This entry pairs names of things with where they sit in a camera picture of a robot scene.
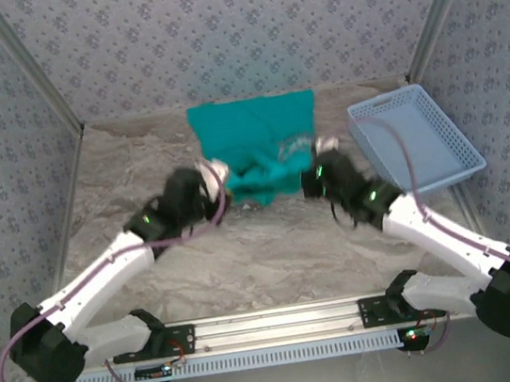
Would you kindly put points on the teal t-shirt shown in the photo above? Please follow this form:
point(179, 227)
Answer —
point(250, 125)

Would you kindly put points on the light blue plastic basket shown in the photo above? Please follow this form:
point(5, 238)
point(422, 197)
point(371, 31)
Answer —
point(419, 139)

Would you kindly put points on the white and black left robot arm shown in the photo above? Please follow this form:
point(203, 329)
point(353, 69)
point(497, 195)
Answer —
point(96, 280)

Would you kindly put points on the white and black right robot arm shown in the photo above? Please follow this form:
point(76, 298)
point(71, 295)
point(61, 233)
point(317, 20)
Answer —
point(441, 231)

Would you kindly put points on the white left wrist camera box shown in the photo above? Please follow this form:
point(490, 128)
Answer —
point(216, 168)

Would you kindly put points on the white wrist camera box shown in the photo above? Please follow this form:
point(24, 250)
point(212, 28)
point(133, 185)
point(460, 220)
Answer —
point(326, 144)
point(216, 168)

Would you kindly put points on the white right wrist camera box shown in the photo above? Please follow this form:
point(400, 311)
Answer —
point(326, 144)

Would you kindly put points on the aluminium table side rail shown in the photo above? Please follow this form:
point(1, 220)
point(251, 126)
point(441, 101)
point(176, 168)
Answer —
point(69, 203)
point(466, 206)

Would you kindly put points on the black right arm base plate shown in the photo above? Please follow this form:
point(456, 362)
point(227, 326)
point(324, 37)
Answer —
point(370, 315)

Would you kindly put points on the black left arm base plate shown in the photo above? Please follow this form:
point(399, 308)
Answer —
point(188, 340)

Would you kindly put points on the aluminium mounting rail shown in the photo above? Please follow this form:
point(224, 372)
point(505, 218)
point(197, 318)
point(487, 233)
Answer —
point(278, 325)

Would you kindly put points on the aluminium frame post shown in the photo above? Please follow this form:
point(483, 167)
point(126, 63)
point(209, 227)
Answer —
point(437, 8)
point(30, 65)

